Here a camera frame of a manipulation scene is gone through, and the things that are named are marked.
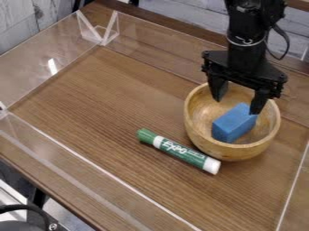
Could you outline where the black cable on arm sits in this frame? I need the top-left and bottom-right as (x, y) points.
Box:
(267, 23), (292, 61)

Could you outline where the clear acrylic front wall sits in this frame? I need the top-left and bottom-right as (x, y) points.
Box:
(0, 102), (202, 231)

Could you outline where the blue rectangular block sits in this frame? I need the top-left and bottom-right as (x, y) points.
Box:
(212, 103), (257, 143)

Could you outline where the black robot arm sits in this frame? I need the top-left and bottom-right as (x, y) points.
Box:
(202, 0), (291, 115)

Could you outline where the clear acrylic corner bracket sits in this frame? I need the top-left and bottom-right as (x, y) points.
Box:
(77, 11), (120, 46)

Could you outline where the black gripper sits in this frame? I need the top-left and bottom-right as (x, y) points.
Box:
(202, 51), (288, 115)

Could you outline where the black stand with cable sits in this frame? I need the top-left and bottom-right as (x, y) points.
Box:
(0, 161), (70, 231)

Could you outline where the brown wooden bowl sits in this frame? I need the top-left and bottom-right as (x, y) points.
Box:
(184, 83), (281, 162)

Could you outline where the green Expo marker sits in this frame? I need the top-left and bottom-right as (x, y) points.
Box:
(137, 128), (221, 175)

